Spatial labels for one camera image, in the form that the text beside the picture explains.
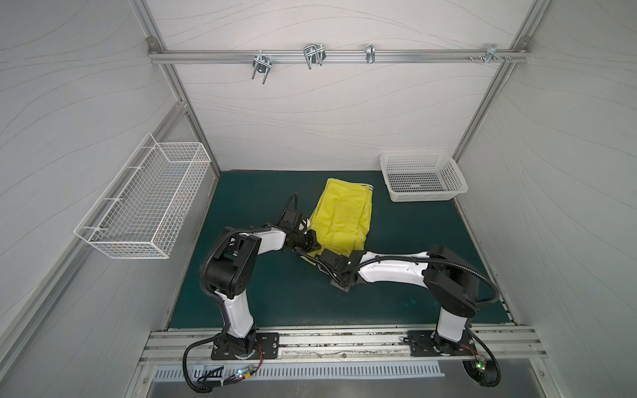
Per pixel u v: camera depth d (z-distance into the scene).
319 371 0.70
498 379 0.69
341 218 1.01
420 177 1.18
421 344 0.73
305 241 0.84
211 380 0.69
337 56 0.78
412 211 1.06
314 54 0.77
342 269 0.65
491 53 0.77
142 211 0.68
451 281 0.47
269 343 0.73
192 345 0.65
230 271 0.48
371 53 0.78
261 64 0.79
